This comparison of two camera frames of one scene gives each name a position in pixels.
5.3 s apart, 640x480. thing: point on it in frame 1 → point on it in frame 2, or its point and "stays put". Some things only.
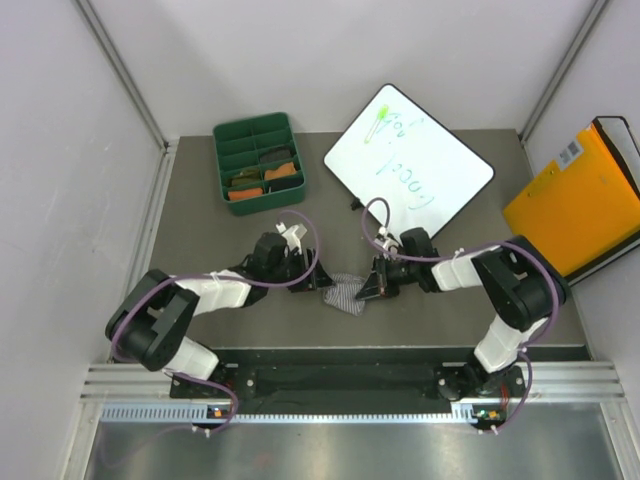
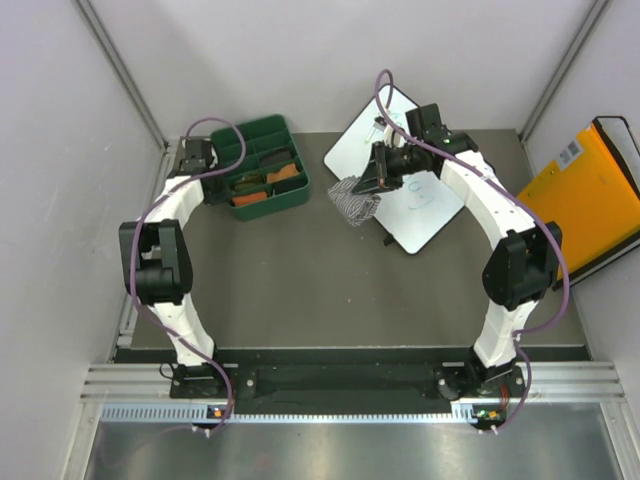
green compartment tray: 260,164 stays put
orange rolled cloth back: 284,170 stays put
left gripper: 319,279 → 223,196
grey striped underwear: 342,295 → 354,207
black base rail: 360,376 stays put
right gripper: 379,282 → 377,172
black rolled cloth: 277,185 stays put
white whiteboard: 401,151 stays put
